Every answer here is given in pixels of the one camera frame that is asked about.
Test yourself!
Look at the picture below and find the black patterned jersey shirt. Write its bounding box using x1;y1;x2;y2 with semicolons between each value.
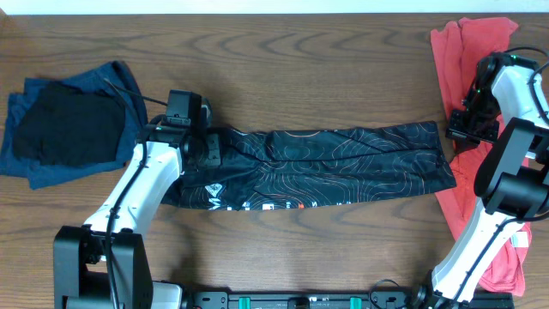
162;121;456;211

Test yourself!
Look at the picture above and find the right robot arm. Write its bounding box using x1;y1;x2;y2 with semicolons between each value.
409;48;548;308

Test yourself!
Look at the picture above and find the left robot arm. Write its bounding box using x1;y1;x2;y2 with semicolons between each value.
53;90;220;309

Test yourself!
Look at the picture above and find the red t-shirt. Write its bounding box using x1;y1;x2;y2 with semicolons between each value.
431;17;532;296

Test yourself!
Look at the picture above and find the folded blue garment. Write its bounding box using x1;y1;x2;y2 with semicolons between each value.
1;61;148;190

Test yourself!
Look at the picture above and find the folded black garment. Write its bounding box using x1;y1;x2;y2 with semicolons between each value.
13;82;125;167

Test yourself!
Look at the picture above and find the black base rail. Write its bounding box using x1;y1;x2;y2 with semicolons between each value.
184;289;516;309

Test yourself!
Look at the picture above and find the small black base cable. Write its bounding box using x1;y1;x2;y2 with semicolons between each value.
366;278;408;309

